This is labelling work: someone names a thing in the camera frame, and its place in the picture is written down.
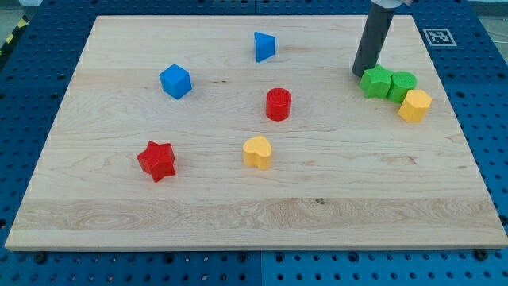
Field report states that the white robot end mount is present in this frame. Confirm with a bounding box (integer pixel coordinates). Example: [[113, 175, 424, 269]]
[[371, 0, 413, 9]]

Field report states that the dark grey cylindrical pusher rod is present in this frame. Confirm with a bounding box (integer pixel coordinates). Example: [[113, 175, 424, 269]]
[[352, 3, 395, 77]]

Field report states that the red cylinder block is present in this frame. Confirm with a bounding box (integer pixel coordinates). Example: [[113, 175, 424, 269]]
[[265, 87, 291, 122]]

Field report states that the yellow hexagon block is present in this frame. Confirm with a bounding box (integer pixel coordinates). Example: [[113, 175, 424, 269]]
[[398, 90, 433, 122]]

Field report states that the green star block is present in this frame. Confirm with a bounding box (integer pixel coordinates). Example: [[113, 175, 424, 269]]
[[360, 64, 394, 99]]

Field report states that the green cylinder block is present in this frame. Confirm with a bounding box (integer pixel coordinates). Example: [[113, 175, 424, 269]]
[[387, 71, 418, 103]]

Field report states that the white fiducial marker tag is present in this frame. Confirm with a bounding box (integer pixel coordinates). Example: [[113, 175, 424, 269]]
[[423, 28, 456, 47]]

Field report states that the blue triangle block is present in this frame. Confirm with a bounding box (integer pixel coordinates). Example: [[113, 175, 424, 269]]
[[254, 32, 276, 63]]

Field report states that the yellow heart block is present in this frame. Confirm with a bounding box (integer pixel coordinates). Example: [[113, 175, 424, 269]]
[[242, 136, 272, 170]]

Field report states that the blue cube block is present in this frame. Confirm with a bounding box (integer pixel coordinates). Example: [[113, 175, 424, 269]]
[[159, 64, 192, 99]]

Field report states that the wooden board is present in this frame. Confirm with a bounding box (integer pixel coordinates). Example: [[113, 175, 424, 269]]
[[6, 16, 507, 251]]

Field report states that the red star block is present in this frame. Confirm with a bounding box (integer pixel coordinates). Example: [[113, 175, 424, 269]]
[[137, 141, 176, 183]]

